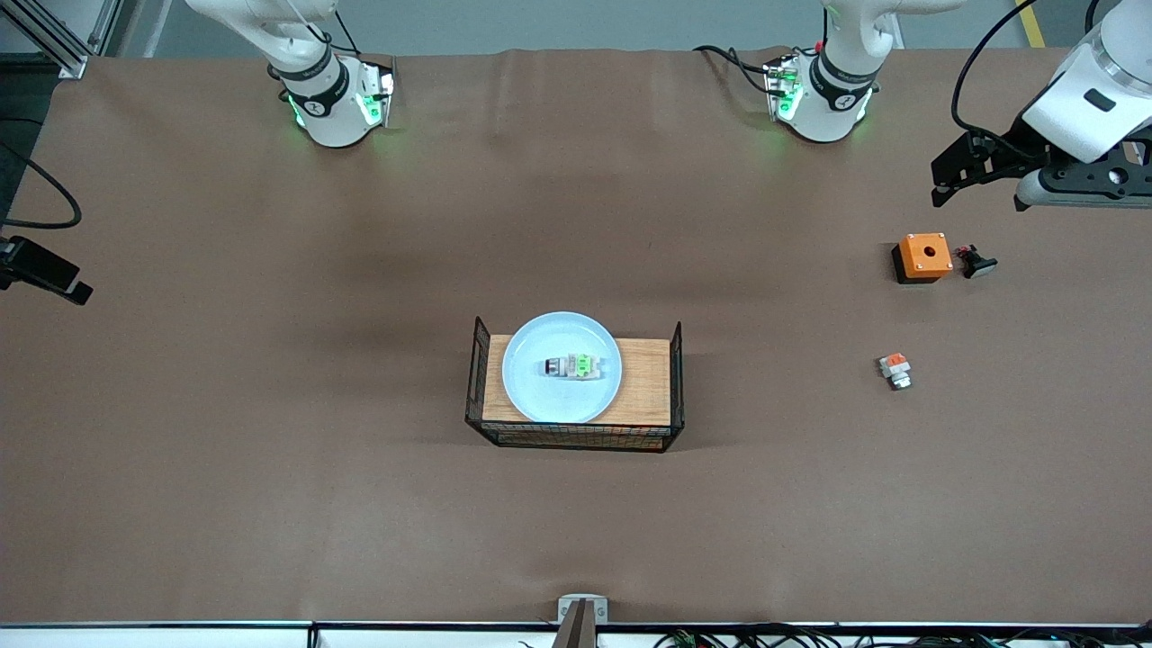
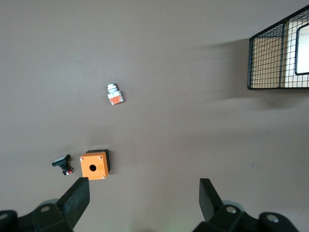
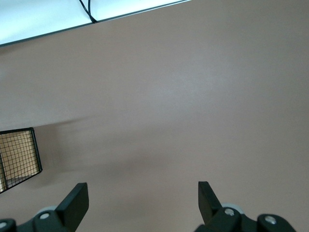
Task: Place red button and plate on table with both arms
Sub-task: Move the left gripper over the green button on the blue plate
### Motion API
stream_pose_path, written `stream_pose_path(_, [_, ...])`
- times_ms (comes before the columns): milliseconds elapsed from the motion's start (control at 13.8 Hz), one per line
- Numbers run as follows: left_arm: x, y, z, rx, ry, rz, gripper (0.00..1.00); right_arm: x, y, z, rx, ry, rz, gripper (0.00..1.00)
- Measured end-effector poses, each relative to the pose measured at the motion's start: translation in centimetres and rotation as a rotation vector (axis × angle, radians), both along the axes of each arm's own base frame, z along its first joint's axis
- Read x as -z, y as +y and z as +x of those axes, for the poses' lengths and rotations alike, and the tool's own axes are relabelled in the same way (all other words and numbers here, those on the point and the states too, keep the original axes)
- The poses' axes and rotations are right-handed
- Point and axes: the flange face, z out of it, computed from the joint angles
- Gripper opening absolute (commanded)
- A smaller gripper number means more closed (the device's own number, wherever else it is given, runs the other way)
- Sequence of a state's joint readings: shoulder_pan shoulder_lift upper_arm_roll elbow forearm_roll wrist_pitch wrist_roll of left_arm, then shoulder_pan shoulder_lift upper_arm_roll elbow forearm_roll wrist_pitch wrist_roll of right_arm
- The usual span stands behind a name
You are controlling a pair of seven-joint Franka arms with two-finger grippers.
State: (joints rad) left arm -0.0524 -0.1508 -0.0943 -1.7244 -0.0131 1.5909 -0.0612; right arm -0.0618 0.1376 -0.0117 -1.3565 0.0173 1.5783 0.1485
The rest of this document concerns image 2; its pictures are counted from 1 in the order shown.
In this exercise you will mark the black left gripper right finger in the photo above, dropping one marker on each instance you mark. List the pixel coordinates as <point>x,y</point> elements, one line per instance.
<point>207,195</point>

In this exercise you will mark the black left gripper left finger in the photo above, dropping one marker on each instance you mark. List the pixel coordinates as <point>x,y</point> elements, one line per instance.
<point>77,193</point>

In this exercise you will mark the brown table cover sheet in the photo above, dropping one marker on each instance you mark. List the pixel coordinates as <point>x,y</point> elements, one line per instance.
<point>154,48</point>

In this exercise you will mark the orange button enclosure box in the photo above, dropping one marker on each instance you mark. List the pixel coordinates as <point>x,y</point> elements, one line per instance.
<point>93,166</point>

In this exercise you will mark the white switch orange contact block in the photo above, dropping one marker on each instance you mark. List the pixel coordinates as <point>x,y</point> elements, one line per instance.
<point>115,95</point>

